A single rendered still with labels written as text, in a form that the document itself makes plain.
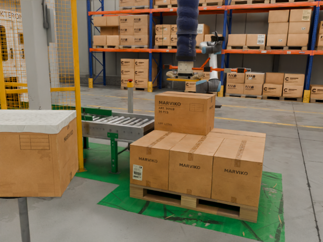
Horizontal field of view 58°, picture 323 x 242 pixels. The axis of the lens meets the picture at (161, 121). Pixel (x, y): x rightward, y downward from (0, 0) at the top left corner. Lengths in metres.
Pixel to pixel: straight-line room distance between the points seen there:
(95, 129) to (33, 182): 1.89
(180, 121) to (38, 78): 1.49
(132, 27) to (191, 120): 8.67
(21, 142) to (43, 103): 1.31
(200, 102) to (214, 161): 0.78
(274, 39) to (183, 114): 7.39
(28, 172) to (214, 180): 1.55
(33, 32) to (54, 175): 1.55
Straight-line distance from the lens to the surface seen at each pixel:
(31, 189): 1.74
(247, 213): 2.70
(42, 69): 2.92
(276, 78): 10.73
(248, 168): 2.54
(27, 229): 2.10
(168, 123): 3.24
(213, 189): 2.66
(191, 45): 3.22
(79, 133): 3.52
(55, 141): 1.60
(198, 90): 4.02
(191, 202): 2.76
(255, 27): 11.63
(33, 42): 2.88
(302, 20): 10.29
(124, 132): 3.31
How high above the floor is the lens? 1.37
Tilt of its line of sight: 13 degrees down
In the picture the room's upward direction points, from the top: 1 degrees clockwise
